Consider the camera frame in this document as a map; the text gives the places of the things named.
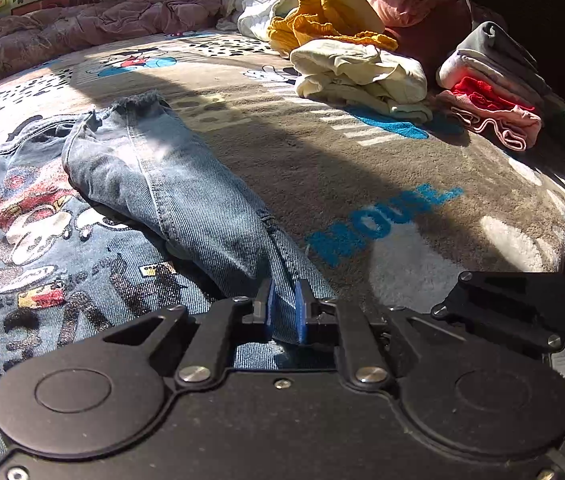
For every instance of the red folded garment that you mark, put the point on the red folded garment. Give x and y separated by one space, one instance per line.
482 92

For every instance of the blue denim jacket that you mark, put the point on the blue denim jacket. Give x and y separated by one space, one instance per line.
37 260

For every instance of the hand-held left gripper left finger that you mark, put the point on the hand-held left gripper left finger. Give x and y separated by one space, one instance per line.
265 310

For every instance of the pink and red folded clothes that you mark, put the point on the pink and red folded clothes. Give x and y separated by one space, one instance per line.
502 45

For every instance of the pink pillow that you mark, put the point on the pink pillow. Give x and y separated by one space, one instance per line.
412 5

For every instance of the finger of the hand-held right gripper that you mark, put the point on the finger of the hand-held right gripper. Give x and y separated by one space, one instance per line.
512 305

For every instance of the pink quilted duvet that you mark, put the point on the pink quilted duvet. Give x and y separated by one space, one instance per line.
87 20

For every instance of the white duvet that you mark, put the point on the white duvet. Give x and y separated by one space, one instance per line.
262 0

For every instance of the yellow garment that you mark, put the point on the yellow garment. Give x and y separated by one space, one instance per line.
322 20

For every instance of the dark maroon cloth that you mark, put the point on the dark maroon cloth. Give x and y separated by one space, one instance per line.
437 35

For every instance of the cream garment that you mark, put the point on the cream garment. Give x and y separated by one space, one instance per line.
362 70

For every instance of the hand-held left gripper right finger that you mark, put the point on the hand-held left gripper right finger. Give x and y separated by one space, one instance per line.
303 310

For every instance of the pink folded garment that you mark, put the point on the pink folded garment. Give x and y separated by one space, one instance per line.
507 122

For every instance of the white folded garment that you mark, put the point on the white folded garment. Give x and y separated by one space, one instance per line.
467 72

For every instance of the cartoon printed blanket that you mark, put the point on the cartoon printed blanket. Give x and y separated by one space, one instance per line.
362 160

